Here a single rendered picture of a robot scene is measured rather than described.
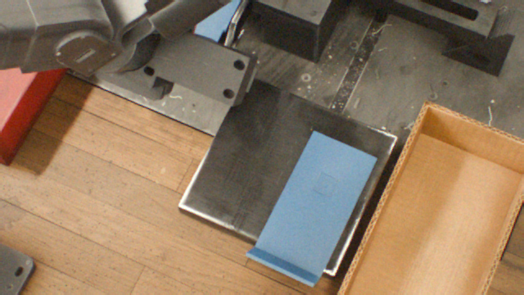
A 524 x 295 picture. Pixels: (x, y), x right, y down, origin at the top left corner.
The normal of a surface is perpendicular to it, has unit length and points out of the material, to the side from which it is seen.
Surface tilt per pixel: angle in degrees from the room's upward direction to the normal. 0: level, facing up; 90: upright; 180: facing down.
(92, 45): 90
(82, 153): 0
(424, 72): 0
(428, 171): 0
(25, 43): 87
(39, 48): 90
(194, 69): 31
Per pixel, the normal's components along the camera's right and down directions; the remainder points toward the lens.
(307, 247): -0.03, -0.39
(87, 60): 0.42, 0.83
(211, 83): -0.19, 0.11
